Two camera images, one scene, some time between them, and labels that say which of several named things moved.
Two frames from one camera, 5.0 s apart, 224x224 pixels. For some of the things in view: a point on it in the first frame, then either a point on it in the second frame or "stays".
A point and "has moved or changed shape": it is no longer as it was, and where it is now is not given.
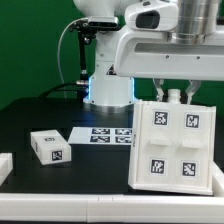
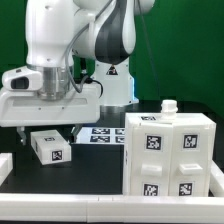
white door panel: x=194 y=130 has moved or changed shape
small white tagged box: x=50 y=147 stays
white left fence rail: x=6 y=165 stays
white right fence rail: x=217 y=180 stays
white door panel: x=158 y=153 has moved or changed shape
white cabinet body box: x=173 y=146 has moved or changed shape
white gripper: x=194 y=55 to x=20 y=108
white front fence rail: x=111 y=208 stays
